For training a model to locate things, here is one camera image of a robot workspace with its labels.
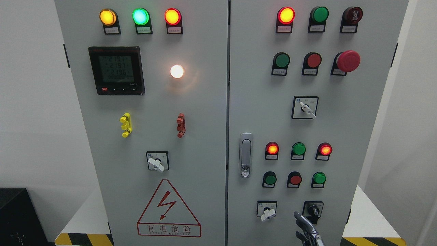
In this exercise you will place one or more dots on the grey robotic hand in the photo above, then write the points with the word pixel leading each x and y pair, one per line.
pixel 310 236

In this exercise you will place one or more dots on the silver door handle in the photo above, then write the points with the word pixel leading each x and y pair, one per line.
pixel 245 153

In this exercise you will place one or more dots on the grey right cabinet door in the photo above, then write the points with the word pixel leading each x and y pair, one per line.
pixel 262 105

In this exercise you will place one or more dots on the grey cabinet door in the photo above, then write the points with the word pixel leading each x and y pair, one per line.
pixel 197 160
pixel 262 105

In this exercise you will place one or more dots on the grey left cabinet door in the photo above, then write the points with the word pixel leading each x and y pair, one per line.
pixel 197 160

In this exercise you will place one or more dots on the red lit indicator left door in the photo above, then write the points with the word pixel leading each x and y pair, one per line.
pixel 173 20

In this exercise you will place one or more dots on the green push button bottom right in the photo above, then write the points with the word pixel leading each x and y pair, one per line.
pixel 318 180

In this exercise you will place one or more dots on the red push button bottom middle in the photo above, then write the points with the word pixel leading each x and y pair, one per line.
pixel 294 180

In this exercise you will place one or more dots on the green push button bottom left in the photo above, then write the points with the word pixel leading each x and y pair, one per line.
pixel 269 179

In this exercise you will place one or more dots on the red lit indicator lower right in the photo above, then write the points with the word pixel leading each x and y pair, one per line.
pixel 323 152

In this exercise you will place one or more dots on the red lit indicator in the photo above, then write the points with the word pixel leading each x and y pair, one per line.
pixel 285 18
pixel 323 152
pixel 271 151

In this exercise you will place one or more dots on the green indicator lower middle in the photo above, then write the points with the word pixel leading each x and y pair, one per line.
pixel 298 151

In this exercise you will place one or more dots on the red lit indicator lower left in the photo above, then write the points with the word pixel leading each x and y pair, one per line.
pixel 271 151

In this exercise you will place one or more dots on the red high voltage warning sticker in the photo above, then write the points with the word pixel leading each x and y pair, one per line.
pixel 167 214

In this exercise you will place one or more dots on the red push button upper row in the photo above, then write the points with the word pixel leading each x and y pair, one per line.
pixel 311 64

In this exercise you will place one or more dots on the green push button upper row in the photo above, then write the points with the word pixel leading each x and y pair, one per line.
pixel 280 64

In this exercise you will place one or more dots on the red emergency stop button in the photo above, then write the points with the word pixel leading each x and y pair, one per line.
pixel 345 62

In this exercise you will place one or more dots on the white lit indicator light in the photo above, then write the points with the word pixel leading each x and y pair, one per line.
pixel 177 71

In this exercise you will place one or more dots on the green indicator top right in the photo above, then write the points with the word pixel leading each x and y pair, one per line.
pixel 317 19

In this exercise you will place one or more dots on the white platform with hazard stripes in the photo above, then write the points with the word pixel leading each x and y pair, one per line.
pixel 366 225

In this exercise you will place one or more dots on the red lit indicator top right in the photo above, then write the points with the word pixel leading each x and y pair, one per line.
pixel 285 18

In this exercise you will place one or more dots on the dark red buzzer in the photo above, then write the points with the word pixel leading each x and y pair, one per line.
pixel 350 19

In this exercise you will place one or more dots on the black digital power meter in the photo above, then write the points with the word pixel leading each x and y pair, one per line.
pixel 117 70

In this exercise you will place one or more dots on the green lit indicator light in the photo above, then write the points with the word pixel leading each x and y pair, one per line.
pixel 142 21

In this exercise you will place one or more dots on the black box lower left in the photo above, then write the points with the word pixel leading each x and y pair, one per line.
pixel 19 223

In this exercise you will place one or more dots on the yellow indicator light top left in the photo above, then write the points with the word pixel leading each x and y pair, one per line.
pixel 110 22

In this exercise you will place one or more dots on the black key selector switch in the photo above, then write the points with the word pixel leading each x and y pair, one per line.
pixel 312 210

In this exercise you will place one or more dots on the bottom white rotary selector switch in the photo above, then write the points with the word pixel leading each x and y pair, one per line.
pixel 266 209

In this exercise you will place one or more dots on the upper right rotary selector switch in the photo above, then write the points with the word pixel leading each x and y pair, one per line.
pixel 305 107

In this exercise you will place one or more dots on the left door rotary selector switch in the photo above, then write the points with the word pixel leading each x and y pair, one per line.
pixel 158 161

